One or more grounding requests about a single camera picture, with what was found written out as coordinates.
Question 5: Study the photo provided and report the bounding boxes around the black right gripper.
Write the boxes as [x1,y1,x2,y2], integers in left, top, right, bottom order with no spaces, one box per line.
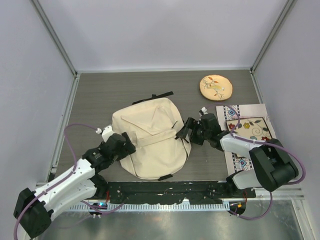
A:
[176,117,211,146]

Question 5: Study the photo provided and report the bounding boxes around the cream canvas backpack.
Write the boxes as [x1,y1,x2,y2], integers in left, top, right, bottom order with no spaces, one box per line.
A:
[111,91,192,180]

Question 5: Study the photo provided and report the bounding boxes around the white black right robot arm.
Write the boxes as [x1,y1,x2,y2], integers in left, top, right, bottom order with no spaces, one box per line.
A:
[176,113,299,198]

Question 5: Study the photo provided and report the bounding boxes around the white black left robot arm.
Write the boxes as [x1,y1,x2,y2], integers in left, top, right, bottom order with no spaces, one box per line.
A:
[13,132,136,239]

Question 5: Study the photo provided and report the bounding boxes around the round bird pattern plate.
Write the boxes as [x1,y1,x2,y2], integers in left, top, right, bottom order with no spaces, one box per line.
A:
[199,74,233,101]

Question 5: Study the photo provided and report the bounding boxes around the patterned white placemat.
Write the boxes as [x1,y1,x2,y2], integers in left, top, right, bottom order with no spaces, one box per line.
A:
[216,104,270,175]

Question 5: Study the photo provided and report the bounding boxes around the square flower pattern plate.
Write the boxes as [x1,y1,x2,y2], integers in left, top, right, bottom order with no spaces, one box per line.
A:
[223,116,276,141]

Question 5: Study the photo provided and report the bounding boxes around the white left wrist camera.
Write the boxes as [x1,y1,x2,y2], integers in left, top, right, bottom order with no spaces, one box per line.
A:
[95,125,114,142]

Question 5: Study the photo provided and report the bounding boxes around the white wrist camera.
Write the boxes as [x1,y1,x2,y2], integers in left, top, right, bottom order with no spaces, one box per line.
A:
[95,125,114,142]
[199,107,208,116]

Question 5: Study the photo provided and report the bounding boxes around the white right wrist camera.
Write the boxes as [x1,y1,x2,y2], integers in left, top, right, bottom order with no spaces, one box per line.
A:
[199,107,208,116]

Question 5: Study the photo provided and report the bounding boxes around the black mounting base plate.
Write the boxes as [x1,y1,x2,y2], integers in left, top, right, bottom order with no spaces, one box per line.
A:
[82,180,257,205]

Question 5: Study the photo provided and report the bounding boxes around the white slotted cable duct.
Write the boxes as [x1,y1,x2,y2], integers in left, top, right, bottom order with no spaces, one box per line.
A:
[66,201,230,212]

